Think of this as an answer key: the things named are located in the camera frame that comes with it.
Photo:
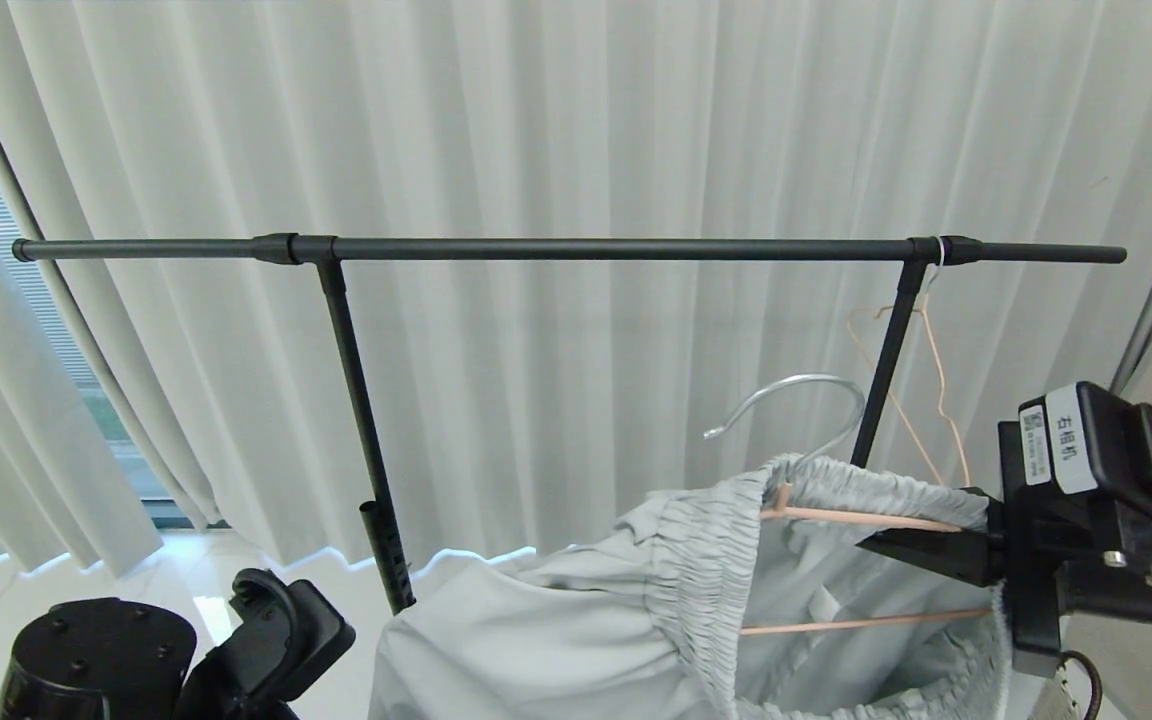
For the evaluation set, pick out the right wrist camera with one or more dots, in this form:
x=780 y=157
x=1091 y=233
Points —
x=1136 y=445

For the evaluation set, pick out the black clothes rack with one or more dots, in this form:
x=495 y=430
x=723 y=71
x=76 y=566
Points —
x=576 y=248

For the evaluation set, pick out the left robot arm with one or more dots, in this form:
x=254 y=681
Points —
x=86 y=660

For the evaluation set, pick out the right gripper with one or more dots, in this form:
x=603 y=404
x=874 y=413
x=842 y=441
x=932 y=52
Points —
x=1116 y=575

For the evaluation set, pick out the pink clothes hanger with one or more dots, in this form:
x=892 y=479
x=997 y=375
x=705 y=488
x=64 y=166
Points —
x=836 y=516
x=939 y=385

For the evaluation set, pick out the pale grey shorts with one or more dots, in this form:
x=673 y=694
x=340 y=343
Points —
x=556 y=640

